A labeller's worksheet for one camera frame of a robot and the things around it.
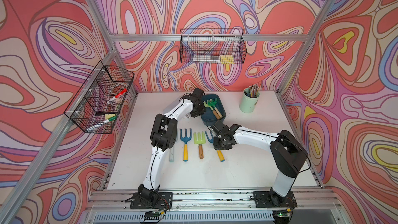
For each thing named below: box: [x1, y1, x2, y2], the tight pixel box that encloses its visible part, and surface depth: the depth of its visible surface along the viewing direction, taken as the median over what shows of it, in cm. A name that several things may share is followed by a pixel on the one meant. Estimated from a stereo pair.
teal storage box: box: [201, 93, 226, 126], surface depth 110 cm
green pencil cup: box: [239, 87, 261, 114], surface depth 103 cm
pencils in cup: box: [248, 82, 260, 98], surface depth 101 cm
